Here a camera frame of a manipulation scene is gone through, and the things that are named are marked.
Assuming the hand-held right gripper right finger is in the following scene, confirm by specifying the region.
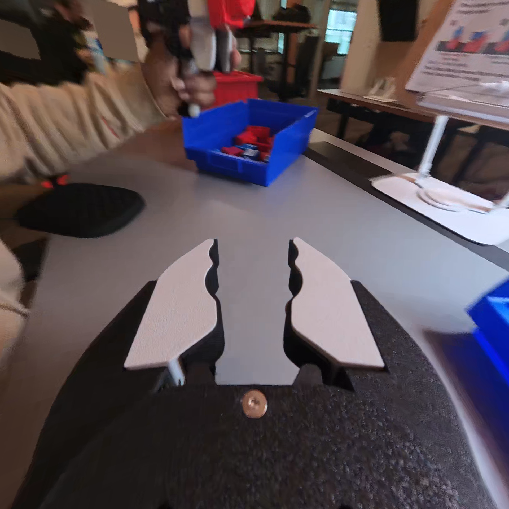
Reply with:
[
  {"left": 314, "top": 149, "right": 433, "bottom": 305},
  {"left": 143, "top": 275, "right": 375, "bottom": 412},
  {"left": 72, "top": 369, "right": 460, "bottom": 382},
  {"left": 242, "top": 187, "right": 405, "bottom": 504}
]
[{"left": 283, "top": 237, "right": 385, "bottom": 384}]

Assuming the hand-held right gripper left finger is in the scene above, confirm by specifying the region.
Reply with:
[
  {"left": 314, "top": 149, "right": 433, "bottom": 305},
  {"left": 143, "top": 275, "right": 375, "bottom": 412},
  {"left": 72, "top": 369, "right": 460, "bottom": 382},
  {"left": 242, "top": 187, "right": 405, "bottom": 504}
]
[{"left": 123, "top": 239, "right": 225, "bottom": 385}]

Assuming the red mega block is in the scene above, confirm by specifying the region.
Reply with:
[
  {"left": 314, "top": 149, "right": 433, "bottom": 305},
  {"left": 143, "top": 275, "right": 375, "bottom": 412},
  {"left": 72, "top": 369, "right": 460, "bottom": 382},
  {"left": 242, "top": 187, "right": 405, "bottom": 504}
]
[{"left": 207, "top": 0, "right": 256, "bottom": 29}]

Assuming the cluster of red mega blocks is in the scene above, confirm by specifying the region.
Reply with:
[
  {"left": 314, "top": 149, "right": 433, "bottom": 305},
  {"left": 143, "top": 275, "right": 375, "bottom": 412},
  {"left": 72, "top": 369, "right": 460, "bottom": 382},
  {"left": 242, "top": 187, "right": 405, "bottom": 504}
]
[{"left": 220, "top": 125, "right": 276, "bottom": 164}]

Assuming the blue plastic bin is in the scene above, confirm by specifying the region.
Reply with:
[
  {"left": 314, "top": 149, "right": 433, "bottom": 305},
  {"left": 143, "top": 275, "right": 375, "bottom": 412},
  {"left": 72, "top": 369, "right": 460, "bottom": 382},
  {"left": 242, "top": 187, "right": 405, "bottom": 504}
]
[
  {"left": 182, "top": 98, "right": 320, "bottom": 188},
  {"left": 435, "top": 278, "right": 509, "bottom": 474}
]

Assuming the person's left forearm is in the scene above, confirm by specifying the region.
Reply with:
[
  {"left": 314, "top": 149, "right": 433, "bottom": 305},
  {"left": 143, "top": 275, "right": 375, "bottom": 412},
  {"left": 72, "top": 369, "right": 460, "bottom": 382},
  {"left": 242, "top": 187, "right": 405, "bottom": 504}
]
[{"left": 0, "top": 72, "right": 168, "bottom": 184}]

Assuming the person's left hand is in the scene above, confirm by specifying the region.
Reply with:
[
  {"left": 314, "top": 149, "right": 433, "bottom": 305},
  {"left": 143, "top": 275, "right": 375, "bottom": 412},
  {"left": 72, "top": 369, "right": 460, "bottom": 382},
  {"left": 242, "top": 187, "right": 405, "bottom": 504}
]
[{"left": 143, "top": 38, "right": 218, "bottom": 117}]

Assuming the red plastic bin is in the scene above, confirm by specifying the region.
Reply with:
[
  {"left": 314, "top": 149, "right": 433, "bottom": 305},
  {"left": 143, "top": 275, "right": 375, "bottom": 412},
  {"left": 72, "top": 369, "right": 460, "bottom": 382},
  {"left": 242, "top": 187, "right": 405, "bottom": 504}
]
[{"left": 212, "top": 71, "right": 265, "bottom": 109}]

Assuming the wooden desk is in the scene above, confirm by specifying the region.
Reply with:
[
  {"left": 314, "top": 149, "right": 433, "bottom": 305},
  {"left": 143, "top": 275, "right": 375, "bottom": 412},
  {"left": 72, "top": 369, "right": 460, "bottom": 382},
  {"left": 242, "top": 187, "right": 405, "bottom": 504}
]
[
  {"left": 242, "top": 19, "right": 319, "bottom": 101},
  {"left": 317, "top": 88, "right": 440, "bottom": 153}
]

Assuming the black bag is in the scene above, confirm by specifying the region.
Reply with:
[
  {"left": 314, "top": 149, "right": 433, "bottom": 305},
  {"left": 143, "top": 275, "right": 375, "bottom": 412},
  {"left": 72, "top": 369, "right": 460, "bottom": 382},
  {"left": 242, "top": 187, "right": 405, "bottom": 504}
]
[{"left": 274, "top": 3, "right": 313, "bottom": 24}]

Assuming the black armrest pad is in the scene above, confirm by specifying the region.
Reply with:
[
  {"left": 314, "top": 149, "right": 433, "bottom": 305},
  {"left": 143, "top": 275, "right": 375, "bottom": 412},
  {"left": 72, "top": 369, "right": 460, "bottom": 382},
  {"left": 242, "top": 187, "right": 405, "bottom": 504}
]
[{"left": 14, "top": 182, "right": 146, "bottom": 239}]

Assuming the white document stand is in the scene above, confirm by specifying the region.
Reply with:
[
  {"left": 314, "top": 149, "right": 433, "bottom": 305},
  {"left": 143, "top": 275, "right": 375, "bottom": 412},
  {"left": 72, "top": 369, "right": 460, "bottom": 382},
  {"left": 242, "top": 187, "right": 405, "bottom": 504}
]
[{"left": 371, "top": 115, "right": 509, "bottom": 246}]

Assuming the printed instruction sheet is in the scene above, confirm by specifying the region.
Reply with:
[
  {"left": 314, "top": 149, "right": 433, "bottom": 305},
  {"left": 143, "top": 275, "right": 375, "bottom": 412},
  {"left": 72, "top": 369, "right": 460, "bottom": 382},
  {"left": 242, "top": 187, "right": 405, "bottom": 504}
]
[{"left": 405, "top": 0, "right": 509, "bottom": 117}]

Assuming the black wall panel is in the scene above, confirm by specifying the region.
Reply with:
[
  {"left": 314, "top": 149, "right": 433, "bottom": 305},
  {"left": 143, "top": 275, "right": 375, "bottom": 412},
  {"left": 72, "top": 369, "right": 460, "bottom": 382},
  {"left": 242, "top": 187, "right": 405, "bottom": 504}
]
[{"left": 377, "top": 0, "right": 421, "bottom": 43}]

